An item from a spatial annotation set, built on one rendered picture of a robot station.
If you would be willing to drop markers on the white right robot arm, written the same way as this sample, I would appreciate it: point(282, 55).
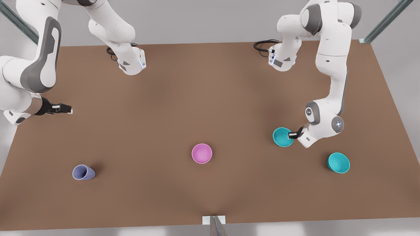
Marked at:
point(39, 49)

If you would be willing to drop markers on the silver frame post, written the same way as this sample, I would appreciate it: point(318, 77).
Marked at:
point(18, 21)
point(385, 21)
point(216, 226)

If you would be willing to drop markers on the lavender purple cup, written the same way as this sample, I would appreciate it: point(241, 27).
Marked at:
point(83, 172)

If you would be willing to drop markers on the teal blue bowl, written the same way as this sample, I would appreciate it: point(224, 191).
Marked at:
point(282, 137)
point(338, 162)

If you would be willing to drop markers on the pink bowl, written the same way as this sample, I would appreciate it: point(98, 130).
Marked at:
point(201, 153)

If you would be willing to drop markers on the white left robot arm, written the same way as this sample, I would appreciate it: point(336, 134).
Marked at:
point(331, 49)

